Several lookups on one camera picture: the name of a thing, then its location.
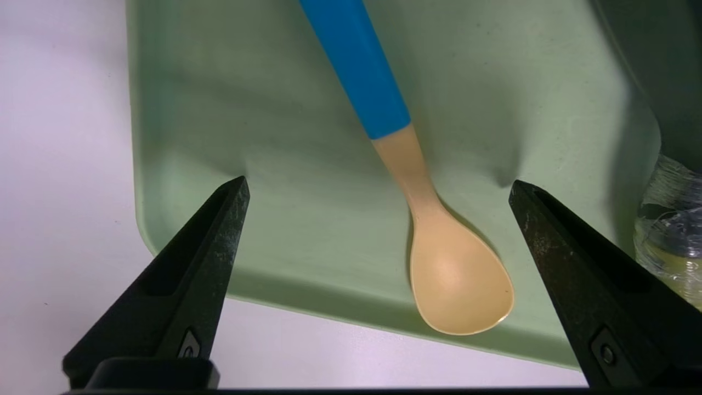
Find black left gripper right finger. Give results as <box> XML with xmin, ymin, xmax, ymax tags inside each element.
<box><xmin>508</xmin><ymin>179</ymin><xmax>702</xmax><ymax>389</ymax></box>

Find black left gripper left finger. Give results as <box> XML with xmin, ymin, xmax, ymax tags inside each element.
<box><xmin>61</xmin><ymin>176</ymin><xmax>251</xmax><ymax>389</ymax></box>

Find grey bristle brush green handle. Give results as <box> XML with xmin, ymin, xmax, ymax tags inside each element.
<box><xmin>589</xmin><ymin>0</ymin><xmax>702</xmax><ymax>311</ymax></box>

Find beige spoon blue handle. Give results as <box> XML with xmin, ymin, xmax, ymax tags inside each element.
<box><xmin>298</xmin><ymin>0</ymin><xmax>516</xmax><ymax>336</ymax></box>

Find light green plastic tray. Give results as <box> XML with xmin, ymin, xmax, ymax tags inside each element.
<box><xmin>124</xmin><ymin>0</ymin><xmax>702</xmax><ymax>370</ymax></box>

